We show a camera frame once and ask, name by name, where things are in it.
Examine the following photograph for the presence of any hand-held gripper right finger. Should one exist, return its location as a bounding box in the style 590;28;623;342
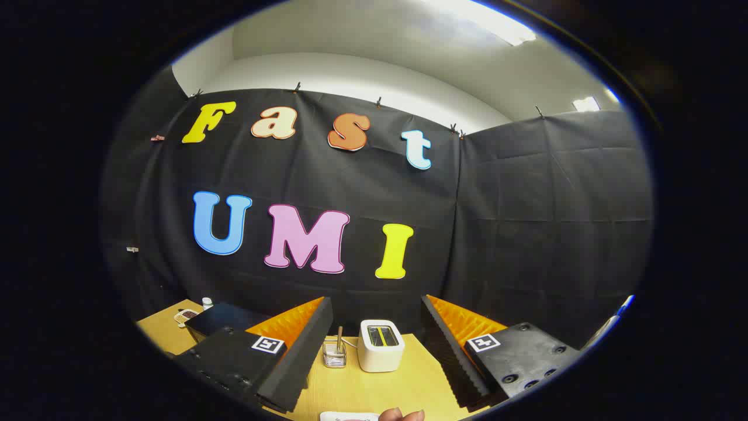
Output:
421;294;582;409

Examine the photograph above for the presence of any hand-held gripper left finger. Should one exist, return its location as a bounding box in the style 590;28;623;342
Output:
174;296;334;415

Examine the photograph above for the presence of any black toaster oven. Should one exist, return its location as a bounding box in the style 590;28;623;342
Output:
186;302;271;343

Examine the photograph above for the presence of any white pop-up toaster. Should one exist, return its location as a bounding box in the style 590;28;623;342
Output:
358;319;406;373

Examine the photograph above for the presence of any wire utensil holder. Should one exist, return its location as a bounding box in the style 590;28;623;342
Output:
323;340;348;368

